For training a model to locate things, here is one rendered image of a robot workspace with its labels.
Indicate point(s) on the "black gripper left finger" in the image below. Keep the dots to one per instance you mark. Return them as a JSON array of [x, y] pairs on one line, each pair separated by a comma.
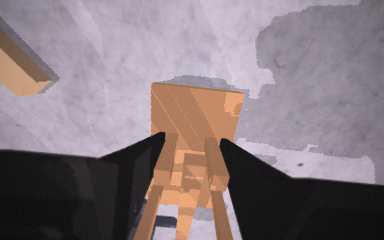
[[111, 188]]

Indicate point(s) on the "tan rectangular bar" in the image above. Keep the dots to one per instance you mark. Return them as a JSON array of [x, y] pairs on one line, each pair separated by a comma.
[[18, 72]]

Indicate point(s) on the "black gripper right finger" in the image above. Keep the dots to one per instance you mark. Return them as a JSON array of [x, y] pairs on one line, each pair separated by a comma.
[[271, 205]]

